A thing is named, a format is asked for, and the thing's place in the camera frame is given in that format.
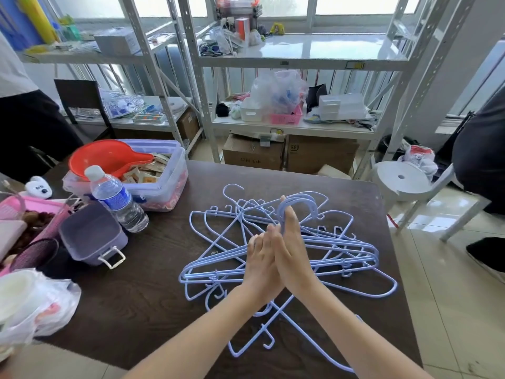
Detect person's left hand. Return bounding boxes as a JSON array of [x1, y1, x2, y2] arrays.
[[239, 224, 286, 305]]

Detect person's right hand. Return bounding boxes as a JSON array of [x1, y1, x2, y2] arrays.
[[271, 195, 321, 300]]

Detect bunch of blue hangers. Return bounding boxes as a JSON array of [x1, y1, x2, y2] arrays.
[[178, 183, 398, 374]]

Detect white metal rack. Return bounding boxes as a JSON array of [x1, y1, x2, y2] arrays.
[[17, 0, 206, 145], [176, 0, 480, 182]]

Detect person's right forearm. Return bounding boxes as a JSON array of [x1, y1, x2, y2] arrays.
[[288, 282, 435, 379]]

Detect person's left forearm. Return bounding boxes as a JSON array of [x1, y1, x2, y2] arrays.
[[126, 286, 285, 379]]

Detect clear plastic storage box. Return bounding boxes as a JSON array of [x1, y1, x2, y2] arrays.
[[62, 139, 189, 213]]

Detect white block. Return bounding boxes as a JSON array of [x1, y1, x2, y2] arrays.
[[317, 164, 352, 180]]

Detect dark wooden table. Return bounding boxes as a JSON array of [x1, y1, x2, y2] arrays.
[[37, 159, 425, 379]]

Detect brown cardboard box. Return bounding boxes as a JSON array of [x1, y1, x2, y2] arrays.
[[176, 108, 201, 142], [286, 134, 360, 175], [223, 133, 286, 171]]

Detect white plastic stool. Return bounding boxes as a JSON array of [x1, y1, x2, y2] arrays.
[[370, 161, 437, 235]]

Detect pink plastic basket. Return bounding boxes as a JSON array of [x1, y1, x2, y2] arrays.
[[0, 193, 74, 277], [269, 104, 304, 126]]

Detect pile of small sachets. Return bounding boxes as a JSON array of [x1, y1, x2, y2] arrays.
[[122, 153, 173, 184]]

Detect black bag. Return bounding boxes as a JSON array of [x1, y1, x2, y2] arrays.
[[378, 134, 411, 162]]

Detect white plastic basket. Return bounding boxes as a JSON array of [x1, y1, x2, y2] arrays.
[[239, 97, 264, 123]]

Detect clear water bottle blue label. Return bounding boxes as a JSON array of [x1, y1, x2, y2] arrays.
[[84, 165, 150, 233]]

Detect red and white plastic bag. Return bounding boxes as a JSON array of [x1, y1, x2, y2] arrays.
[[398, 145, 439, 179]]

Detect white drawer organiser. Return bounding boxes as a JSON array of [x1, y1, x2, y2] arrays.
[[318, 93, 367, 121]]

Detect black cloth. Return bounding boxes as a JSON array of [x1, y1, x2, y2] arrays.
[[306, 83, 328, 113]]

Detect clear plastic bag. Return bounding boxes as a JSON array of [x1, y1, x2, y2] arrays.
[[251, 69, 309, 115]]

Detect colourful paint palette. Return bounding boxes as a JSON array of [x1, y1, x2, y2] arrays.
[[132, 111, 166, 124]]

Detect red plastic scoop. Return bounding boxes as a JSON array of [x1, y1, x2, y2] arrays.
[[67, 139, 155, 181]]

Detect clear bag with blue print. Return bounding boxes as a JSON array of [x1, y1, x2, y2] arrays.
[[98, 89, 146, 119]]

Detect dark mesh cup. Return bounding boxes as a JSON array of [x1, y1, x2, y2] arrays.
[[8, 237, 60, 274]]

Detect small white toy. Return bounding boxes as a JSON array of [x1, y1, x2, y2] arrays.
[[24, 175, 53, 200]]

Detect orange and white carton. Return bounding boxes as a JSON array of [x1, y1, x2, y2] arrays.
[[235, 17, 251, 47]]

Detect pink sponge block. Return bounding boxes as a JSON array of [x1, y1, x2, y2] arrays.
[[0, 220, 27, 262]]

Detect dark wooden chair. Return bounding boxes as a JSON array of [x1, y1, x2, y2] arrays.
[[54, 79, 116, 141]]

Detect clear boxes with orange lids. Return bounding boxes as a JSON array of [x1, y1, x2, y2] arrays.
[[217, 0, 263, 20]]

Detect yellow roll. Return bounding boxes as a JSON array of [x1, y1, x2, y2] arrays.
[[17, 0, 59, 45]]

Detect blue roll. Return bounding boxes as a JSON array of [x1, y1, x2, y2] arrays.
[[0, 0, 40, 52]]

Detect small purple box white handle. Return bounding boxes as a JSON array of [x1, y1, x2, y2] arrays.
[[58, 202, 129, 270]]

